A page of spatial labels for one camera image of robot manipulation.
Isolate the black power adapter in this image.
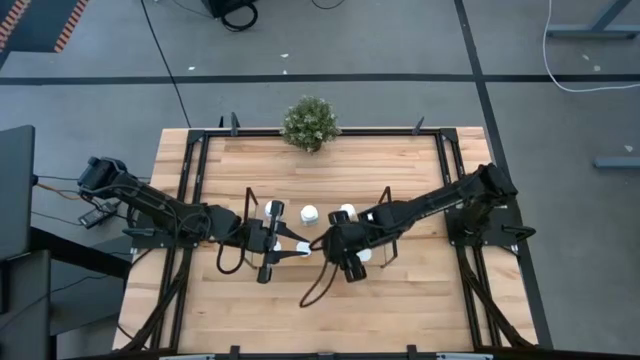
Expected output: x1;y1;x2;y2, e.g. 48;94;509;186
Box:
78;205;121;230

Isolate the black coiled cable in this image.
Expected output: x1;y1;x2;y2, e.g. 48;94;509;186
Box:
219;2;260;32

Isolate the thin black floor cable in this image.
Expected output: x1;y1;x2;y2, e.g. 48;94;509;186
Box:
141;0;192;127

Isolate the grey metal stand foot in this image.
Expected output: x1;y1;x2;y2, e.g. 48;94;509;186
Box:
593;156;640;170
545;0;640;40

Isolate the green potted plant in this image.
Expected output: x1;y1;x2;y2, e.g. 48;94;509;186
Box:
279;95;343;154

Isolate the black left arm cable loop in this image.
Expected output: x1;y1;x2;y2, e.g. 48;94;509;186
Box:
215;239;247;275

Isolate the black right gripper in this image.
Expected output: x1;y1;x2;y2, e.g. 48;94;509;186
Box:
322;209;375;284

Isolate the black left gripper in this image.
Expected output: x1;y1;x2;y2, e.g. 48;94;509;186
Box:
243;200;311;284

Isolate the dark cabinet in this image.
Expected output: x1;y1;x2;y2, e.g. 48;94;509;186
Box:
0;249;52;360

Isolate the dark grey desk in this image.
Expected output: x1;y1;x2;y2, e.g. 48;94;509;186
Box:
0;124;37;262

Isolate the hazard striped floor mat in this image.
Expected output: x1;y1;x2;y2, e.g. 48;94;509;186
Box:
0;0;90;54

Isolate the black box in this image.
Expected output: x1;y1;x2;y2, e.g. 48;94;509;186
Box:
205;0;251;19

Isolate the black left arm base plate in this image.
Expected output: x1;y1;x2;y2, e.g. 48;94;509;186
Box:
130;227;201;250

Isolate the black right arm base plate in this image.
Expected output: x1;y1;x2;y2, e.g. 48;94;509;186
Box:
444;199;537;249

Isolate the black right arm cable loop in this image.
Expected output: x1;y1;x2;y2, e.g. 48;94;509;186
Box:
298;257;342;309

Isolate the white floor cable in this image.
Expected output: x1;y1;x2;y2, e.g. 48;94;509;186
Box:
542;0;640;94

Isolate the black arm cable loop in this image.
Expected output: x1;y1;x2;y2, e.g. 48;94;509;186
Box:
298;257;342;309
215;239;247;275

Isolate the black aluminium table frame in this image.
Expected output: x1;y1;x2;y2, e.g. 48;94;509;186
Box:
117;112;539;360

